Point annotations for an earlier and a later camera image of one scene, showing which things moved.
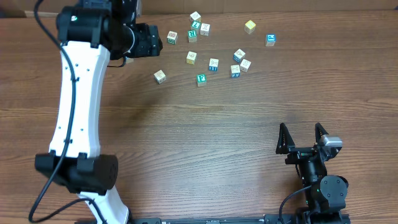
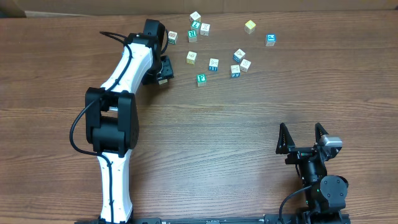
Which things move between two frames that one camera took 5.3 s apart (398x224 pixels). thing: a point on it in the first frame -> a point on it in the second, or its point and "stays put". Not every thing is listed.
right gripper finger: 319,131 stays put
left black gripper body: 154,40 -> 166,70
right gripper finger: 285,140 stays put
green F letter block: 201,80 stays put
